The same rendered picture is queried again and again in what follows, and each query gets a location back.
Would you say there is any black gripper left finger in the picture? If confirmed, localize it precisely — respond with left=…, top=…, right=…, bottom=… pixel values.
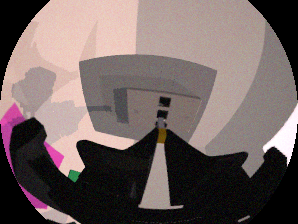
left=76, top=128, right=160, bottom=205

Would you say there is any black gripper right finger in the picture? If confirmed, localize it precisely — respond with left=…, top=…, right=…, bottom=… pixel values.
left=164, top=128, right=249, bottom=206

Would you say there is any green flat square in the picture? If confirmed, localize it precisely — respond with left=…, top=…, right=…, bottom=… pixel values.
left=68, top=169, right=81, bottom=183

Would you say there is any magenta square marking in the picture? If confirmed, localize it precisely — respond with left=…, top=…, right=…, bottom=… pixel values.
left=0, top=104, right=64, bottom=209

